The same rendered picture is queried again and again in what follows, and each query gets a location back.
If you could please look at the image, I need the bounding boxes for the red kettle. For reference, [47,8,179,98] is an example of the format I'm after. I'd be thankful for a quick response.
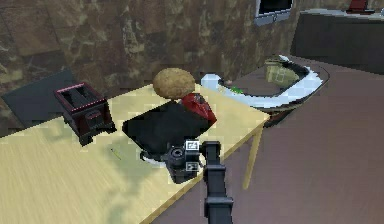
[181,92,218,124]

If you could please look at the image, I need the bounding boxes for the dark red object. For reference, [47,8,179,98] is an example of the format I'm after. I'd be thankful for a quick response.
[345,0,376,16]

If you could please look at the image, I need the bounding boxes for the dark grey cupboard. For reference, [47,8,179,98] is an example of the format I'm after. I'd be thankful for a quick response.
[290,8,384,76]

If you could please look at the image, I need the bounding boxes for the black square pan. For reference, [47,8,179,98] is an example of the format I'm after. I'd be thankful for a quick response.
[121,99,214,168]

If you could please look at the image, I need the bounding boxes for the olive green box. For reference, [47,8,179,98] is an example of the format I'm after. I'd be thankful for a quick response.
[264,58,301,89]

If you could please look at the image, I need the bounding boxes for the brown round bread loaf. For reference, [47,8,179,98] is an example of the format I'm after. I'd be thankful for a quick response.
[152,67,197,100]

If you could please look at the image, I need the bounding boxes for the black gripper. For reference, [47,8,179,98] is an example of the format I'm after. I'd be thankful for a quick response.
[160,145,203,185]

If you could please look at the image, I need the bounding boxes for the dark red toaster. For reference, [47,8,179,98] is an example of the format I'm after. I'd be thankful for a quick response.
[53,81,118,147]

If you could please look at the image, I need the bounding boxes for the small green pencil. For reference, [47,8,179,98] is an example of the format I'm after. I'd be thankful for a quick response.
[109,147,122,161]

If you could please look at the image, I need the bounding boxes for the round dark glass table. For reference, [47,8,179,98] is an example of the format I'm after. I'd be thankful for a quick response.
[200,54,331,129]

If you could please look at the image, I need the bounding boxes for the pale wooden table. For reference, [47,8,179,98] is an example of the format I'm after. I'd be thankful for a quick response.
[0,83,271,224]

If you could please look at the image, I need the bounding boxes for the grey framed window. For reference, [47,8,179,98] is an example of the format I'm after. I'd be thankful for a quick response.
[253,0,295,28]

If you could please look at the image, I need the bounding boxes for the dark grey flat panel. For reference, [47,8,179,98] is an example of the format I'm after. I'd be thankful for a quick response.
[0,68,78,129]

